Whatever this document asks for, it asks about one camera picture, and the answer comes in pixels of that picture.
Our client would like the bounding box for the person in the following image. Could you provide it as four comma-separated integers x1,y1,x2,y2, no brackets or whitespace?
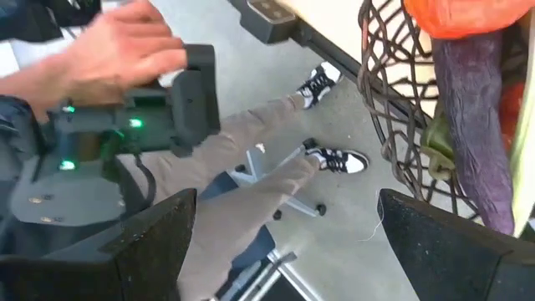
0,0,370,301

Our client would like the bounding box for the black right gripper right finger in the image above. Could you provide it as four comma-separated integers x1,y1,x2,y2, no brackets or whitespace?
377,187,515,301

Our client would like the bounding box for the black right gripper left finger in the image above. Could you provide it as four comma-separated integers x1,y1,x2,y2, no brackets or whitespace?
99,187,198,301

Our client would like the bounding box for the light green leek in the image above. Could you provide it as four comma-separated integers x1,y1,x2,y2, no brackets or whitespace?
508,10,535,238

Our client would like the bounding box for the person's black white shoe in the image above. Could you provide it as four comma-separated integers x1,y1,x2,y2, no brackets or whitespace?
295,61,344,111
302,137,370,175

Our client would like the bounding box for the purple eggplant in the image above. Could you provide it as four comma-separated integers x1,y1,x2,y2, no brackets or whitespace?
431,29,516,237

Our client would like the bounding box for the office chair base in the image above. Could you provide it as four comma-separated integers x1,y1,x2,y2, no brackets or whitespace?
198,141,329,273

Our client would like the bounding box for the person's hand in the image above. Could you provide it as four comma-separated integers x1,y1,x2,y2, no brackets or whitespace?
61,0,188,108

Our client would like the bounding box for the large orange fruit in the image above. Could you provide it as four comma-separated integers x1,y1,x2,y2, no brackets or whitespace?
402,0,535,41

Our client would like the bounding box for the red bell pepper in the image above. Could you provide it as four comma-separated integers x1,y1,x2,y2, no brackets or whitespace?
498,80,527,152

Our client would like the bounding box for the dark wire basket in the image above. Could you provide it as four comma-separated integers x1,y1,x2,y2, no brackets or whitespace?
356,0,535,223

